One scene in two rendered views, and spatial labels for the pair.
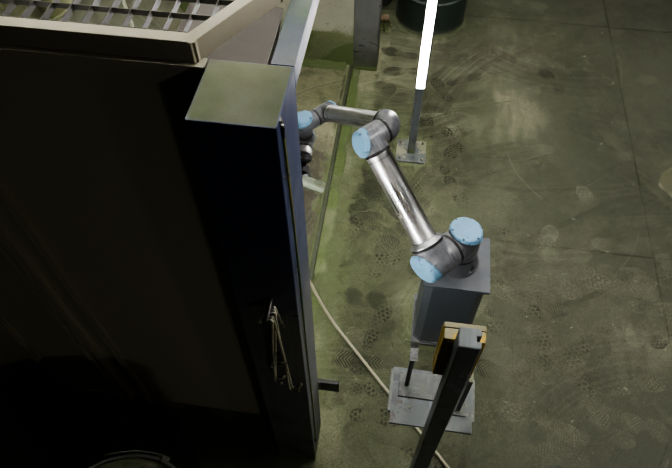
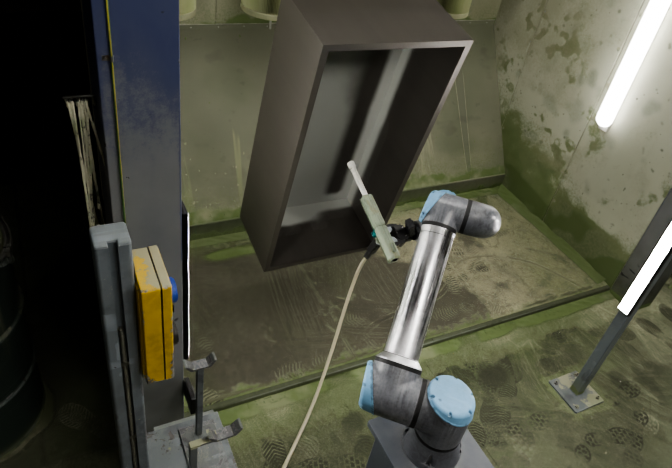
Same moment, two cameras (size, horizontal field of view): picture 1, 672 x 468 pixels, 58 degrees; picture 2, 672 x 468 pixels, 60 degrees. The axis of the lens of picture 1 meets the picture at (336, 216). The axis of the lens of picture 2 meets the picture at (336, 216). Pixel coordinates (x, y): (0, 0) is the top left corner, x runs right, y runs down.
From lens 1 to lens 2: 1.47 m
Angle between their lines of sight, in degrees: 38
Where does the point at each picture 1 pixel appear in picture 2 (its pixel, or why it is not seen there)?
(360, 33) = (638, 257)
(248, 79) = not seen: outside the picture
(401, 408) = (162, 441)
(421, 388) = (201, 452)
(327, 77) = (572, 274)
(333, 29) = (614, 234)
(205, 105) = not seen: outside the picture
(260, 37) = (418, 33)
